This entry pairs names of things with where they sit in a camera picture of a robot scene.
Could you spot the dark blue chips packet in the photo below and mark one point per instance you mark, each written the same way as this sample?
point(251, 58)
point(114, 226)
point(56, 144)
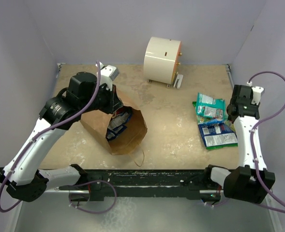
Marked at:
point(117, 125)

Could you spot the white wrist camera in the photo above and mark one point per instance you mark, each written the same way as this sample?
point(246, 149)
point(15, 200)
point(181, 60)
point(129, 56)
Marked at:
point(108, 75)
point(257, 93)

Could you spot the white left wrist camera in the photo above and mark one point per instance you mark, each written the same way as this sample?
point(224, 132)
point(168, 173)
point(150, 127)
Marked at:
point(108, 75)

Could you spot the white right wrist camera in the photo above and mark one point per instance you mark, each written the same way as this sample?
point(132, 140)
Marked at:
point(257, 93)

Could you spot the white cylindrical device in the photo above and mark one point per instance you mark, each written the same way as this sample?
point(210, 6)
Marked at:
point(161, 62)

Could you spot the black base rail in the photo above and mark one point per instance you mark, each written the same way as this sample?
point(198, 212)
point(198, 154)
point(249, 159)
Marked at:
point(189, 184)

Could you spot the blue snack bag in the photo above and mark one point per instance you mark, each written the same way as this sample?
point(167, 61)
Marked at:
point(217, 136)

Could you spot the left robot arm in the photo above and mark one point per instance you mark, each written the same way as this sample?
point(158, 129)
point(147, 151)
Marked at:
point(22, 178)

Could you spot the aluminium table frame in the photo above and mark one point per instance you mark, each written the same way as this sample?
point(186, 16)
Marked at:
point(251, 145)

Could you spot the green white snack bag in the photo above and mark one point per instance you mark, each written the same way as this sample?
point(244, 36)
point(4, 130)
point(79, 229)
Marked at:
point(213, 121)

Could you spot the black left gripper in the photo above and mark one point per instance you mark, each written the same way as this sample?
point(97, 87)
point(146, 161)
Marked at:
point(114, 102)

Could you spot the red small snack packet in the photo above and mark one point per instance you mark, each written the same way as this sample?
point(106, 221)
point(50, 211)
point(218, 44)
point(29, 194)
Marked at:
point(120, 112)

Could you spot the brown paper bag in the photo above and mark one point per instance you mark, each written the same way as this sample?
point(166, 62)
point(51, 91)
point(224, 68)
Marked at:
point(129, 141)

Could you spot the teal candy bag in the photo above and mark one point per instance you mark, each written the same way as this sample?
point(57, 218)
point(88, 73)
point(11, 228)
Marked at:
point(209, 107)

